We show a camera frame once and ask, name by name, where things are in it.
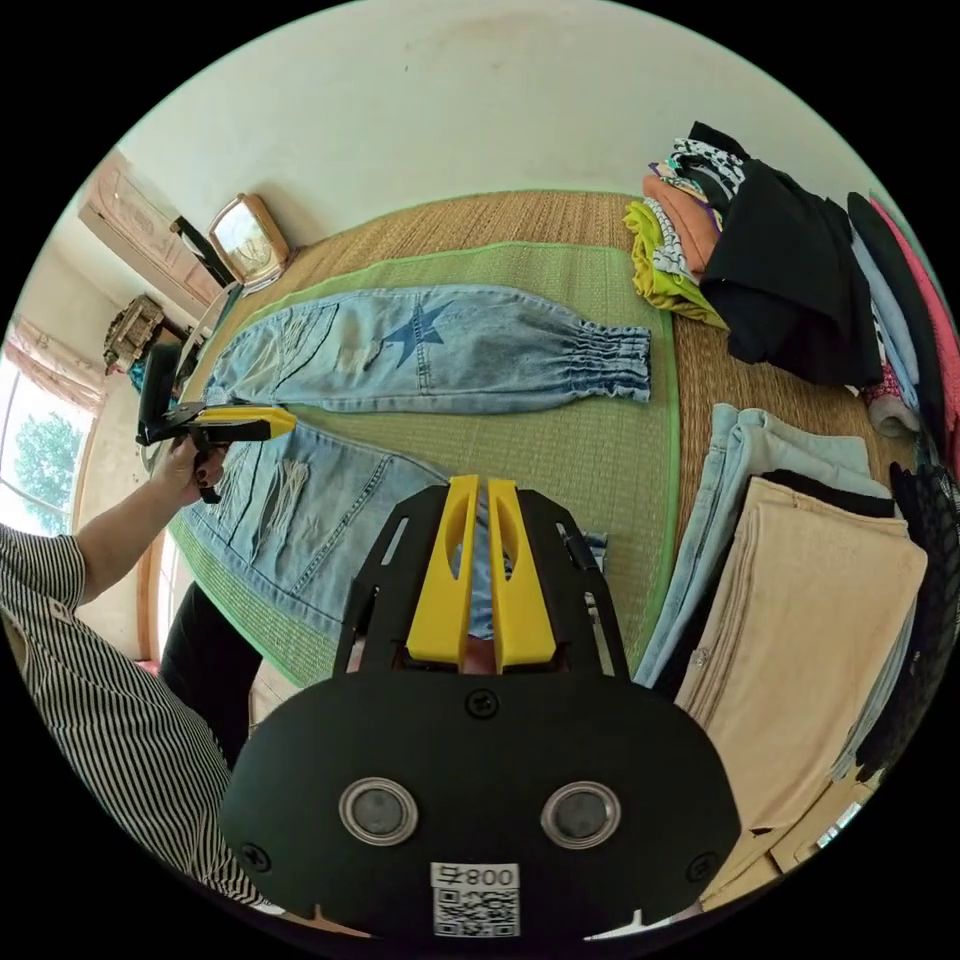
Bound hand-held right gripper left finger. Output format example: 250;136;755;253
405;473;481;667

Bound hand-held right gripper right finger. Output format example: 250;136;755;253
487;478;559;671

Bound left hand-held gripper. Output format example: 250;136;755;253
135;401;300;505

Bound light blue jeans with star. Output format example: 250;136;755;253
179;283;652;648

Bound person's left forearm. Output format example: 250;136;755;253
73;473;186;607

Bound person's left hand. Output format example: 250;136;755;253
149;434;226;513

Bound bed with woven mat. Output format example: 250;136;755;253
166;188;913;691

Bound wooden framed mirror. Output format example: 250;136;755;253
207;192;291;294

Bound pink curtain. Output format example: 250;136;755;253
5;314;108;412

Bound window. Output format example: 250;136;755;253
0;352;99;538

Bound air conditioner with pink cover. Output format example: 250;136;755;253
78;149;226;303

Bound stack of folded clothes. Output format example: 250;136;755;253
633;403;960;835

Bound person's body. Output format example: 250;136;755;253
0;523;301;913

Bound pile of clothes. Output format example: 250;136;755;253
623;119;960;455

